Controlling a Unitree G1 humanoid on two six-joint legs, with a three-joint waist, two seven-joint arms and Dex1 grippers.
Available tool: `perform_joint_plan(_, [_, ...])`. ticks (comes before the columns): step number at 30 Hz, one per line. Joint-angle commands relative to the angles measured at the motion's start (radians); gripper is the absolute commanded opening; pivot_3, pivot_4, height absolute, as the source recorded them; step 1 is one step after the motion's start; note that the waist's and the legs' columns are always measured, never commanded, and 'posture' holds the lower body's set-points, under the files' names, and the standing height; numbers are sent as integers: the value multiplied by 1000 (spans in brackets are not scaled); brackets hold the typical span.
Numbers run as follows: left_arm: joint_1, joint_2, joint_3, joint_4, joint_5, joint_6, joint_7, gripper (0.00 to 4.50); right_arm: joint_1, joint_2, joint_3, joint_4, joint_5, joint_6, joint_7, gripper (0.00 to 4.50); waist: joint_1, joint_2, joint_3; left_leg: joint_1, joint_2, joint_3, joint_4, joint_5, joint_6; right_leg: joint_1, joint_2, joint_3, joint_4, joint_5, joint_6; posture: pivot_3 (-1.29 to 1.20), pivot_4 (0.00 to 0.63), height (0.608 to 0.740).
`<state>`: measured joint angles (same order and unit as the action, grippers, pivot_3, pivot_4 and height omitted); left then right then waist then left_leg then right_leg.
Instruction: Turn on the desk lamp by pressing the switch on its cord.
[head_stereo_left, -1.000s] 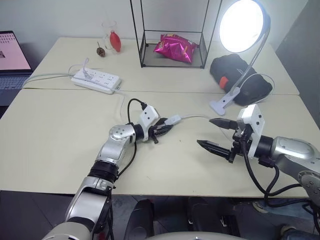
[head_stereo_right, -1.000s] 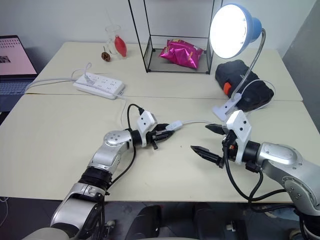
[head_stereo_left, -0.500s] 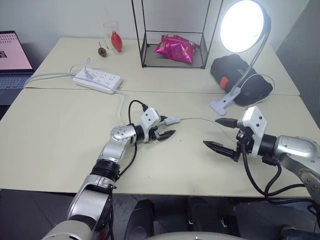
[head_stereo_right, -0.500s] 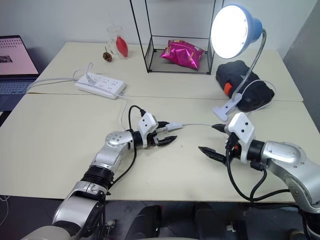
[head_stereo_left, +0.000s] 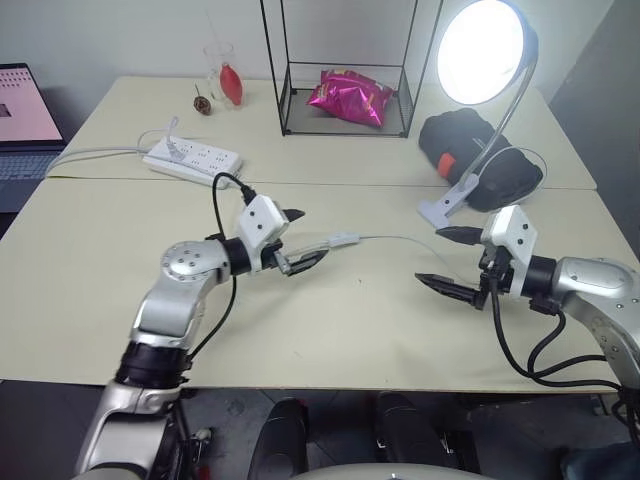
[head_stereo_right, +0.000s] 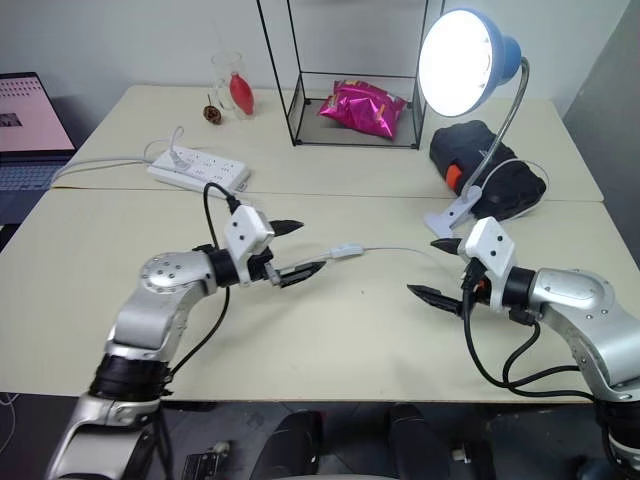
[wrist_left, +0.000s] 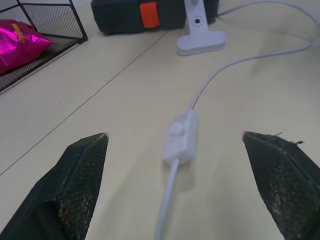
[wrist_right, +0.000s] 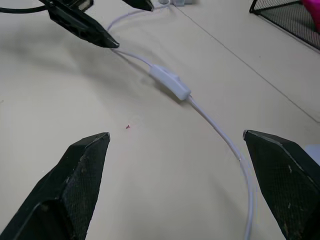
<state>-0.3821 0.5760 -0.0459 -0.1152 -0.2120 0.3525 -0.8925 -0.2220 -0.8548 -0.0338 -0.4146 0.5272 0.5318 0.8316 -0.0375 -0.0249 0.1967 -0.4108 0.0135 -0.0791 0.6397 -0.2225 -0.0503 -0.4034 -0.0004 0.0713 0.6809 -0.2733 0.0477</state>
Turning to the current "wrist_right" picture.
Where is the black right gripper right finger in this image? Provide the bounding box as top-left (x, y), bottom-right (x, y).
top-left (242, 129), bottom-right (320, 240)

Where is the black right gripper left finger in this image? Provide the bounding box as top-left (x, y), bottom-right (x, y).
top-left (0, 131), bottom-right (111, 240)

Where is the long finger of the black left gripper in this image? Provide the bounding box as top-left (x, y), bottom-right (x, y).
top-left (121, 0), bottom-right (155, 12)
top-left (46, 4), bottom-right (120, 49)

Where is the white power strip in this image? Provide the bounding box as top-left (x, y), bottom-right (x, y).
top-left (172, 0), bottom-right (194, 8)

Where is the pink plastic object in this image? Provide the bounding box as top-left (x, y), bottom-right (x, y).
top-left (299, 0), bottom-right (320, 33)

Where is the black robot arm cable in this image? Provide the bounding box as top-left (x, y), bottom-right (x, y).
top-left (0, 5), bottom-right (50, 14)

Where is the white inline cord switch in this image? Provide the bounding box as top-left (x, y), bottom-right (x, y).
top-left (149, 64), bottom-right (193, 102)

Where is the white lamp cord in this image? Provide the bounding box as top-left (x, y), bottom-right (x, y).
top-left (106, 3), bottom-right (259, 240)

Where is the black wire mesh basket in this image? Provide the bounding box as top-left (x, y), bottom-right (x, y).
top-left (249, 0), bottom-right (320, 53)

